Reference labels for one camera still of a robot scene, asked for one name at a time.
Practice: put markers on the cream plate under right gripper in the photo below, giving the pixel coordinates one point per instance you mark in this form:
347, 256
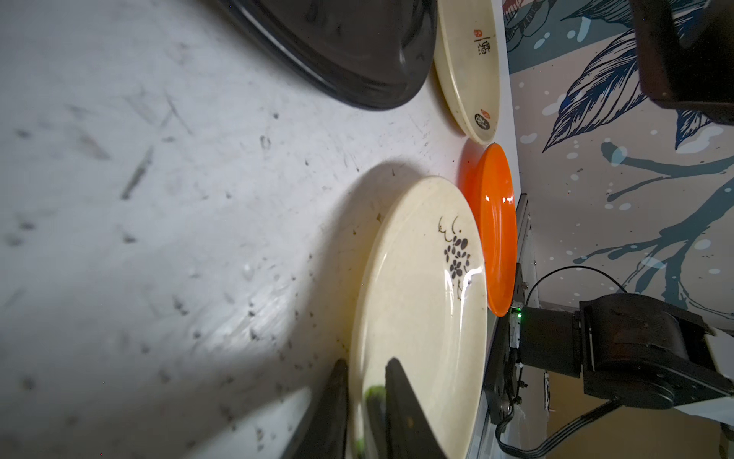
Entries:
467, 64

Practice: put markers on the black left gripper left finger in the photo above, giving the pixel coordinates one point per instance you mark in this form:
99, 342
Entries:
322, 432

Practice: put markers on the orange plate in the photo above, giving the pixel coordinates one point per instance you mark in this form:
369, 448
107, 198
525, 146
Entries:
486, 182

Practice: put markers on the cream plate black brushstroke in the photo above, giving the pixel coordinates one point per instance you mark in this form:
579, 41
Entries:
423, 301

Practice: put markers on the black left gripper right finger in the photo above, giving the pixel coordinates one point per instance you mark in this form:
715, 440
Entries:
408, 432

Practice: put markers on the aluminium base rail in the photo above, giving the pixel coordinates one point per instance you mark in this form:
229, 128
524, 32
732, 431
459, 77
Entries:
509, 387

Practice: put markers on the black glossy plate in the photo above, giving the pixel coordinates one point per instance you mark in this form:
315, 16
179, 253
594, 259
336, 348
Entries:
373, 55

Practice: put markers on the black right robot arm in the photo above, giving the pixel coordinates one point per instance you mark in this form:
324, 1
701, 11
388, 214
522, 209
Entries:
624, 121

